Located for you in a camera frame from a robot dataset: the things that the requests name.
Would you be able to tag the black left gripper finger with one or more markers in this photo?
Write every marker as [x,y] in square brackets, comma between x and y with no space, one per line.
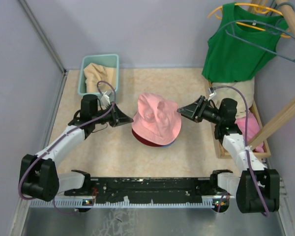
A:
[119,115]
[123,121]

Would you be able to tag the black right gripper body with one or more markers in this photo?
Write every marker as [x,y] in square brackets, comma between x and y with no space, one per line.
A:
[206,113]

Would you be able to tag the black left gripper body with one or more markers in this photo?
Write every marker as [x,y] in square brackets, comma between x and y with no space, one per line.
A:
[112,119]

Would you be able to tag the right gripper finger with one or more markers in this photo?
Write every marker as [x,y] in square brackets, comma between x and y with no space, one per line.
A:
[189,114]
[192,107]

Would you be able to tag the dark red bucket hat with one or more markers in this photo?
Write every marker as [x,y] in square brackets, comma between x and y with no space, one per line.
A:
[144,141]

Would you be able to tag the pink bucket hat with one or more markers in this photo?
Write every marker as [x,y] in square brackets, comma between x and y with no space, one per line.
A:
[156,120]

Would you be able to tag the blue bucket hat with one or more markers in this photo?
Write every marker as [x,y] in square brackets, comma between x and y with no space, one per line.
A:
[164,146]

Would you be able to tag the beige bucket hat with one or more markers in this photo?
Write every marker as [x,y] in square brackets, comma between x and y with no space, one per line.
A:
[95,73]

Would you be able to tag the light teal plastic bin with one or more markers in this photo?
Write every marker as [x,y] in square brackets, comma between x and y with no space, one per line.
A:
[108,60]

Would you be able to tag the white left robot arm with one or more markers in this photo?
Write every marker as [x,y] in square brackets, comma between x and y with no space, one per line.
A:
[39,178]

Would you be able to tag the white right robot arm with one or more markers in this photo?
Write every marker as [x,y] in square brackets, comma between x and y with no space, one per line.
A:
[255,190]

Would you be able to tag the wooden tray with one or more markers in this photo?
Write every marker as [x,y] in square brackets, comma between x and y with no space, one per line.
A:
[221,153]

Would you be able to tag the pink cloth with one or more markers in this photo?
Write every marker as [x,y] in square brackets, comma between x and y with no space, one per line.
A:
[252,129]

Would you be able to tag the green tank top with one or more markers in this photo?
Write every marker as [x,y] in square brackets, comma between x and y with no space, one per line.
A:
[230,60]

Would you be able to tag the slanted wooden beam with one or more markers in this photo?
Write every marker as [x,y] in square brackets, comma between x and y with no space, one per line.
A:
[282,117]

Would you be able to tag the grey-blue clothes hanger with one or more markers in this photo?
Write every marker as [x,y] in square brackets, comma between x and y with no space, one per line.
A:
[261,35]

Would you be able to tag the wooden rack pole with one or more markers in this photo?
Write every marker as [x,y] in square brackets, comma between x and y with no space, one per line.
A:
[288,12]

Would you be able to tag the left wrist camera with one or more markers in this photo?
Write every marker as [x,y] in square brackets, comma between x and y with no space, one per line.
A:
[106,98]

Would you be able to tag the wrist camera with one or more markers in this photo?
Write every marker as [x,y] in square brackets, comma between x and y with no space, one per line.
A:
[211,93]
[106,98]

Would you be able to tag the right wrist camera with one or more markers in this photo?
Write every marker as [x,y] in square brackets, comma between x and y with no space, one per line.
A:
[211,93]

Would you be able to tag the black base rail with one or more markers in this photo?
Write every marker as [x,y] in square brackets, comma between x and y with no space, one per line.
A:
[139,190]

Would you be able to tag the aluminium frame post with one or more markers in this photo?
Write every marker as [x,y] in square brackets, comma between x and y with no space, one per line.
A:
[42,35]

